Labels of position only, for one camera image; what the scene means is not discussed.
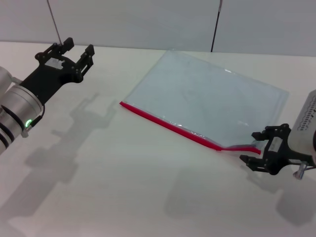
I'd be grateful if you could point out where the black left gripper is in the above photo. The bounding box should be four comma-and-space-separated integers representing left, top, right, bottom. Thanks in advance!
19, 37, 96, 105

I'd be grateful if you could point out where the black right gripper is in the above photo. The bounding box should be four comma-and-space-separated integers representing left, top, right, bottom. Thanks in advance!
239, 123, 316, 176

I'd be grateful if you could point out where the clear document bag red zipper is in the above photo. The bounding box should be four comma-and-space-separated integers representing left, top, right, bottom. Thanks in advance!
119, 49, 290, 155

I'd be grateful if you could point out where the small cable connector plug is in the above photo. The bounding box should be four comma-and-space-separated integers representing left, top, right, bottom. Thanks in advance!
292, 161, 309, 181

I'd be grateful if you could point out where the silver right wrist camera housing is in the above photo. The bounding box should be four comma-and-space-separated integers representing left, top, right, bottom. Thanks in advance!
290, 89, 316, 166

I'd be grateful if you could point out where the black wall strip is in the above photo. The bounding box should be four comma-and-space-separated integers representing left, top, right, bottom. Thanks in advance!
210, 0, 223, 53

